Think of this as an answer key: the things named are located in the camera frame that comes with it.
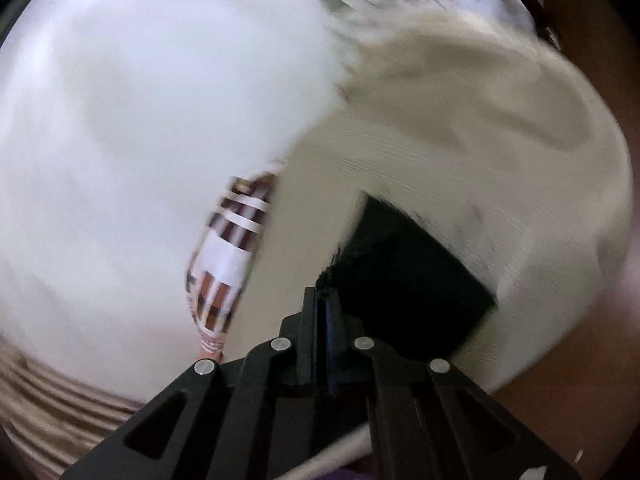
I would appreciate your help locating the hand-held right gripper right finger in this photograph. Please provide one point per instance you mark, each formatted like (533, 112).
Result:
(334, 352)

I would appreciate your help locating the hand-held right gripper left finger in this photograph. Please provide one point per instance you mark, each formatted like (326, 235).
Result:
(312, 345)

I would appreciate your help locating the black pants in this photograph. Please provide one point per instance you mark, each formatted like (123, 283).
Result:
(410, 280)

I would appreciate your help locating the white stick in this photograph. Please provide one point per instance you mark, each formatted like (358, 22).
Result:
(335, 457)

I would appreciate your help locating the brown white plaid cloth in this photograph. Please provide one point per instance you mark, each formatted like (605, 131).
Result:
(220, 255)

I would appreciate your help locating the beige textured bedspread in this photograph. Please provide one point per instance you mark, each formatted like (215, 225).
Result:
(450, 125)

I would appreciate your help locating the brown striped cloth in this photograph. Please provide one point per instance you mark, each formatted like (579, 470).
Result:
(45, 410)

